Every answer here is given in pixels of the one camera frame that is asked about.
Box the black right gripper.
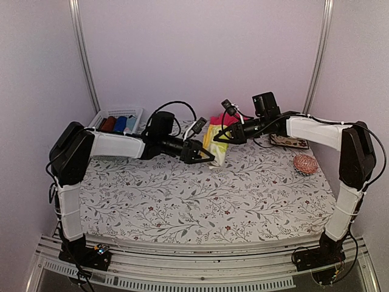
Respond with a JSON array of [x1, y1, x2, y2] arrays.
[[215, 116, 269, 145]]

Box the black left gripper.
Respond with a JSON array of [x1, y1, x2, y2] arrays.
[[161, 135, 216, 165]]

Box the green and cream patterned towel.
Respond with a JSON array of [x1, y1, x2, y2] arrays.
[[203, 124, 228, 169]]

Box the pink towel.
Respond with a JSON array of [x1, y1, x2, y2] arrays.
[[210, 114, 238, 127]]

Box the patterned square coaster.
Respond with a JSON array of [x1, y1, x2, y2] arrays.
[[269, 134, 309, 150]]

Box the floral tablecloth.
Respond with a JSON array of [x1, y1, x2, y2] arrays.
[[80, 136, 336, 244]]

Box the white plastic basket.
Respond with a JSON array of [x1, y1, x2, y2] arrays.
[[89, 107, 145, 158]]

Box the light blue rolled towel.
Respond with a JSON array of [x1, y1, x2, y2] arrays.
[[123, 116, 137, 133]]

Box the brown rolled towel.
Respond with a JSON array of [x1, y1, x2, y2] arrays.
[[99, 116, 117, 133]]

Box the right robot arm white sleeve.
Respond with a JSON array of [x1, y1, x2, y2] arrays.
[[243, 91, 387, 271]]

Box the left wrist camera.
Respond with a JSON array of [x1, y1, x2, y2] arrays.
[[183, 117, 207, 140]]

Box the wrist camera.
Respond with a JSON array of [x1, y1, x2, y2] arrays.
[[183, 117, 207, 140], [221, 99, 244, 123]]

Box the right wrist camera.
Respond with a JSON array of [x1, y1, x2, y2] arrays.
[[221, 99, 244, 123]]

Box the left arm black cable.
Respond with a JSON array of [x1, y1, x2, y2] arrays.
[[145, 100, 198, 137]]

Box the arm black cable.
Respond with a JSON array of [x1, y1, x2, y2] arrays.
[[255, 112, 387, 195], [145, 100, 198, 137]]

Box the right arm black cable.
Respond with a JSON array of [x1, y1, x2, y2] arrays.
[[255, 112, 387, 195]]

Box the right aluminium frame post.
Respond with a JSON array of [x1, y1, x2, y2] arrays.
[[303, 0, 334, 114]]

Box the aluminium frame post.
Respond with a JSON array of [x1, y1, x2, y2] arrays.
[[303, 0, 334, 114], [68, 0, 101, 114]]

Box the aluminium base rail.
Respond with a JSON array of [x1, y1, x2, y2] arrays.
[[27, 235, 384, 291]]

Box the left aluminium frame post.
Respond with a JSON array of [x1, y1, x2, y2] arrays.
[[68, 0, 101, 114]]

